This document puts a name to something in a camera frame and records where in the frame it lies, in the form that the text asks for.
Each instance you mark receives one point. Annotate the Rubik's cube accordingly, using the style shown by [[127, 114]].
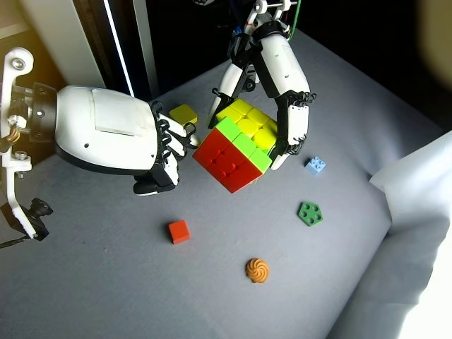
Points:
[[229, 159]]

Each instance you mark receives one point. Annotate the blue toy brick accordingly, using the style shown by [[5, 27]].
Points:
[[315, 166]]

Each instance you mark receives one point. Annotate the white backdrop sheet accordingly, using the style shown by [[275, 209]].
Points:
[[409, 229]]

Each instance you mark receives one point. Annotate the orange swirl cookie toy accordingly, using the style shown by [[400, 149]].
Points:
[[257, 270]]

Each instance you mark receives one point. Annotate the green pentagon block with holes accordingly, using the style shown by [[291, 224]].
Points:
[[310, 217]]

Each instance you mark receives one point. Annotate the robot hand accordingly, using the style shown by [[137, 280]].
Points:
[[282, 67], [106, 137]]

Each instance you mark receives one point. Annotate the yellow block with hole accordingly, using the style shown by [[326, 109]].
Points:
[[182, 113]]

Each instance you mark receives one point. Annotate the white vertical panel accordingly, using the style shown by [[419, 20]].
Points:
[[70, 39]]

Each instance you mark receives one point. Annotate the grey table cloth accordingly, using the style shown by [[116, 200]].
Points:
[[141, 282]]

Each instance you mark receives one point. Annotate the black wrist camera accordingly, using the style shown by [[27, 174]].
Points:
[[37, 212]]

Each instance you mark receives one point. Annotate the red cube block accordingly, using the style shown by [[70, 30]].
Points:
[[179, 231]]

